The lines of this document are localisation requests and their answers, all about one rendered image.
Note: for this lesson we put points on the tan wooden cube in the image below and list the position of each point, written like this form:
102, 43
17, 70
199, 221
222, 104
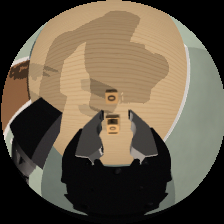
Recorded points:
112, 125
111, 96

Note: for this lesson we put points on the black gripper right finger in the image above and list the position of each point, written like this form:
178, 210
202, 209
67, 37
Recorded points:
147, 145

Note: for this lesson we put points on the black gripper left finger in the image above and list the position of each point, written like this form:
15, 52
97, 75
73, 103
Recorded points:
84, 147

